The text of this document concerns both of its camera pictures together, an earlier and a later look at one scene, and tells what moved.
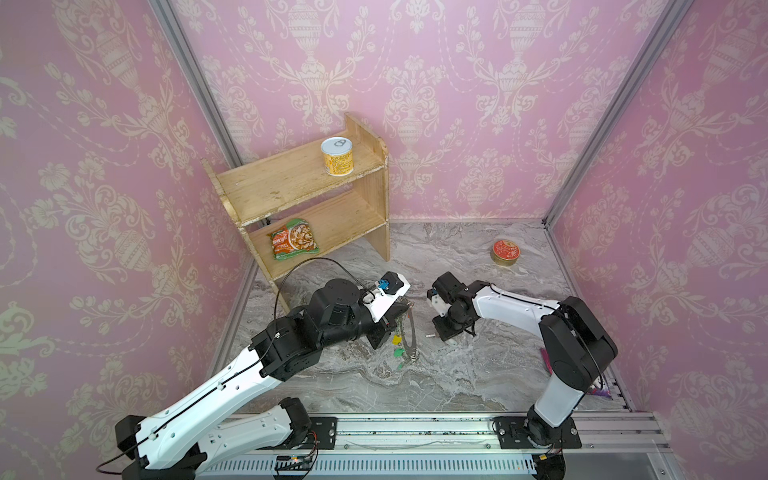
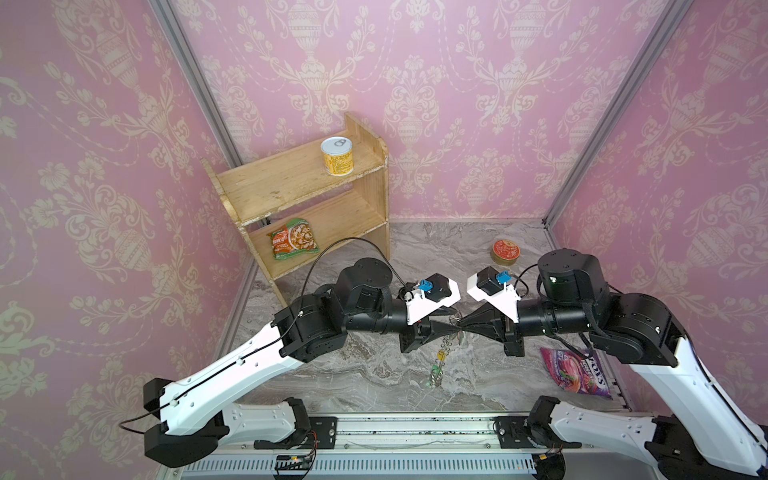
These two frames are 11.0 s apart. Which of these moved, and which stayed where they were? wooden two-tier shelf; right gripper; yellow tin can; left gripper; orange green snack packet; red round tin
Moved: left gripper; right gripper
Stayed: red round tin; orange green snack packet; wooden two-tier shelf; yellow tin can
